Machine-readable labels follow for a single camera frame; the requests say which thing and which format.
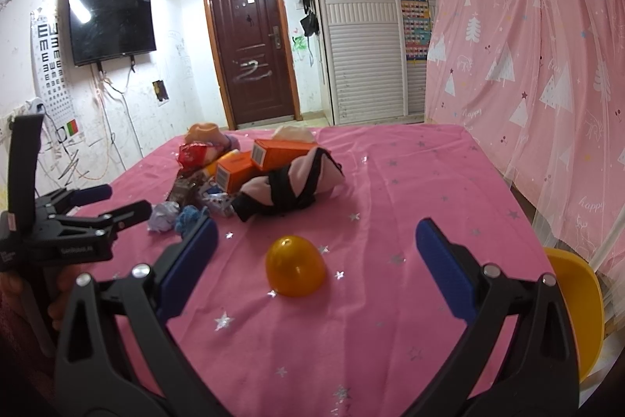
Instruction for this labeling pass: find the small orange carton box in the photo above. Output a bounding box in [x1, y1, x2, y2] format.
[215, 151, 261, 195]

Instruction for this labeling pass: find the long orange carton box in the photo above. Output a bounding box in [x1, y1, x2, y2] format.
[251, 139, 317, 172]

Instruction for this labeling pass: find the cream paper ball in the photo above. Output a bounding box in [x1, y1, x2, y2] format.
[271, 125, 316, 144]

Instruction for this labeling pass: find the pink and black sock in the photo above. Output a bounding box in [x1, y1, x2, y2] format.
[231, 146, 345, 222]

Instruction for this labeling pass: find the yellow trash bin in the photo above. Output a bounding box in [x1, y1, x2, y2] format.
[545, 248, 605, 382]

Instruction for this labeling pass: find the person's left hand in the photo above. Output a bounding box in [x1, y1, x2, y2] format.
[1, 266, 82, 330]

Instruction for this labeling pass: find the white crumpled paper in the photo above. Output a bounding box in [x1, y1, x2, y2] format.
[147, 201, 180, 233]

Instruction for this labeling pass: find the blue crumpled cloth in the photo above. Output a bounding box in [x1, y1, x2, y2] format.
[174, 205, 210, 238]

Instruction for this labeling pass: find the dark brown snack wrapper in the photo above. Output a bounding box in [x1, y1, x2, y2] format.
[166, 170, 207, 208]

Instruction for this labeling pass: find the eye chart poster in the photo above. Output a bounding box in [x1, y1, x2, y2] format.
[31, 9, 79, 143]

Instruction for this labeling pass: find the red snack wrapper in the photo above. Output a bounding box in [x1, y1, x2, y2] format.
[177, 142, 219, 169]

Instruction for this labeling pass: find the yellow plastic egg shell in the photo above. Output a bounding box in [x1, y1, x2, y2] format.
[265, 235, 327, 297]

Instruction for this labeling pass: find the pink star tablecloth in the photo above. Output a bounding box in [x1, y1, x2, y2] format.
[72, 123, 553, 417]

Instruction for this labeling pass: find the dark brown door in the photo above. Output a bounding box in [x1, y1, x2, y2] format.
[204, 0, 301, 129]

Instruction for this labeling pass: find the pink tree-print bed curtain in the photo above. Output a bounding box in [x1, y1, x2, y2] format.
[426, 0, 624, 258]

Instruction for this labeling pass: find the white louvered wardrobe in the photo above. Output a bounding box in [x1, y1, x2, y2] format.
[317, 0, 436, 125]

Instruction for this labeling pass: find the wall-mounted black television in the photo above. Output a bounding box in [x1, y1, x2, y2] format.
[68, 0, 157, 67]

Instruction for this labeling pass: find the colourful wall chart poster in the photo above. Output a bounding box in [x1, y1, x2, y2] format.
[400, 0, 432, 63]

